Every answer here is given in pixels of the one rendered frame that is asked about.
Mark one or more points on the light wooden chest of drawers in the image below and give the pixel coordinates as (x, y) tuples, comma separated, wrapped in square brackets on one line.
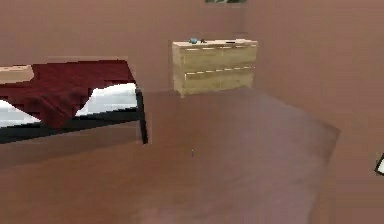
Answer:
[(213, 68)]

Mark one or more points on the small blue object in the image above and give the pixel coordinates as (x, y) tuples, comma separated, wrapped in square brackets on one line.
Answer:
[(193, 40)]

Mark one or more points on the small dark green object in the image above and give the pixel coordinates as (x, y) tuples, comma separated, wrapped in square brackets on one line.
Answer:
[(202, 41)]

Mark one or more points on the dark red blanket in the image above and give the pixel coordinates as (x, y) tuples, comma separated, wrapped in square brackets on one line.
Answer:
[(60, 86)]

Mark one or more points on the tan pillow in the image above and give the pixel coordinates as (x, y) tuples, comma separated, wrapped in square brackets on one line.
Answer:
[(15, 74)]

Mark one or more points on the black framed white object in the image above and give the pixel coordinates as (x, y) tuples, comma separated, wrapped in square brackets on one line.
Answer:
[(380, 166)]

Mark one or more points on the black frame bed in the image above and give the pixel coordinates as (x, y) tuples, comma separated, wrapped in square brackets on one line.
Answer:
[(110, 100)]

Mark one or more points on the framed wall picture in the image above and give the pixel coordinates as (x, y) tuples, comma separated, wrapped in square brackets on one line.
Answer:
[(226, 1)]

